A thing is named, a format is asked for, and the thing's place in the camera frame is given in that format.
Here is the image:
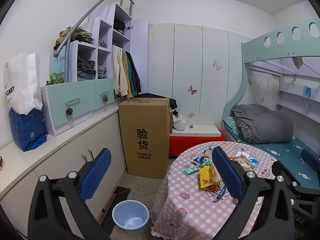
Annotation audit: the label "light blue board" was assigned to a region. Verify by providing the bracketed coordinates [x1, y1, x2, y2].
[50, 45, 69, 76]

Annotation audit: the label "black folded clothes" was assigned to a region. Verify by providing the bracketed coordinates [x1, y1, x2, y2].
[113, 20, 126, 34]

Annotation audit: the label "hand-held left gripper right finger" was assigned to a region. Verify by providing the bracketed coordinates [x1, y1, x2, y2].
[212, 146, 296, 240]

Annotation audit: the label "white plastic bag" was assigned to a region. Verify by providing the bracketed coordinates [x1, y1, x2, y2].
[172, 112, 187, 131]

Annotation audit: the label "teal bunk bed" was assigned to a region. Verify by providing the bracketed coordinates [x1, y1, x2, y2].
[221, 17, 320, 190]

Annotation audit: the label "dark hanging coat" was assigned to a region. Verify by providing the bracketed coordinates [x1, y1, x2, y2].
[127, 51, 142, 97]

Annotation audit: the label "mustard hanging garment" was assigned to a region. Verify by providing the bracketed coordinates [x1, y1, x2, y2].
[124, 51, 134, 99]

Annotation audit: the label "grey folded clothes stack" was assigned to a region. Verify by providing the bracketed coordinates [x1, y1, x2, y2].
[97, 65, 108, 79]

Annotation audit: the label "dark folded clothes stack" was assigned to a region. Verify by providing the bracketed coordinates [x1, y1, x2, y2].
[77, 55, 97, 81]

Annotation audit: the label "teal printed bed sheet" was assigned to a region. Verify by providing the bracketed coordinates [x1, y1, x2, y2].
[222, 116, 320, 188]

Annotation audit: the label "tan crumpled paper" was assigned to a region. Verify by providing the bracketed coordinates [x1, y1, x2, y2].
[235, 156, 250, 171]

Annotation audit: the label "red bench with white top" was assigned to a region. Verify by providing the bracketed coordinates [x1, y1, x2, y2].
[169, 124, 227, 157]

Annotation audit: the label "teal snack wrapper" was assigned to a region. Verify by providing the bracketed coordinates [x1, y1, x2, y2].
[182, 165, 200, 176]

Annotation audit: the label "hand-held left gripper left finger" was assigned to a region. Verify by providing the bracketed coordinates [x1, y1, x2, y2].
[27, 148, 113, 240]

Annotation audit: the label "khaki clothes pile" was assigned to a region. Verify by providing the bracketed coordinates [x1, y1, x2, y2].
[53, 27, 93, 51]

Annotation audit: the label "green plastic plant toy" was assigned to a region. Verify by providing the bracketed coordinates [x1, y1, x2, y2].
[46, 72, 62, 86]

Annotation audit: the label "tall cardboard box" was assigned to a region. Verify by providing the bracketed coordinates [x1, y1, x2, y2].
[118, 98, 170, 180]

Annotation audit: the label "low white cabinet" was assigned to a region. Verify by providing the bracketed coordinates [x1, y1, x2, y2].
[0, 101, 127, 238]

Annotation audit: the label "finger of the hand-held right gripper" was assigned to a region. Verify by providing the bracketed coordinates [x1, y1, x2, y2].
[272, 160, 320, 195]
[300, 149, 320, 180]

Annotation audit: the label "blue paper bag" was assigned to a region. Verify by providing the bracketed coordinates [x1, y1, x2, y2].
[8, 106, 48, 152]

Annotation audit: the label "black bag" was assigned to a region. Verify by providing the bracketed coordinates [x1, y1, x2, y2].
[139, 93, 178, 111]

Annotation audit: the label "grey quilt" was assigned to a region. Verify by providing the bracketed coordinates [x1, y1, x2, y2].
[230, 104, 294, 145]

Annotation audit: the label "white and blue packet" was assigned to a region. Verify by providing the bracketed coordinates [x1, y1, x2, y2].
[246, 156, 259, 168]

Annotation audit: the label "round table with pink checked cloth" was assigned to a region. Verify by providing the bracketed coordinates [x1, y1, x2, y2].
[150, 141, 278, 240]

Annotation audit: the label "green hanging garment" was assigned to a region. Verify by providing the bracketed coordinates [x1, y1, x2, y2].
[125, 52, 134, 92]

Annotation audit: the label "purple cubby shelf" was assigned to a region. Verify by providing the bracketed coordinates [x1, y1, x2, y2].
[51, 4, 149, 98]

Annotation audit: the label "blue plastic bin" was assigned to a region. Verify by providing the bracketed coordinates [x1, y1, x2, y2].
[112, 200, 150, 237]

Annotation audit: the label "white wardrobe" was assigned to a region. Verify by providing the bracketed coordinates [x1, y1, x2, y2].
[147, 23, 252, 128]

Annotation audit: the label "white paper bag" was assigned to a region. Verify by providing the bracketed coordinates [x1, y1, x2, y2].
[3, 52, 43, 115]

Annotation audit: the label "yellow snack packet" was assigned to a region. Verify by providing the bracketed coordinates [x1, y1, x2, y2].
[199, 166, 222, 190]

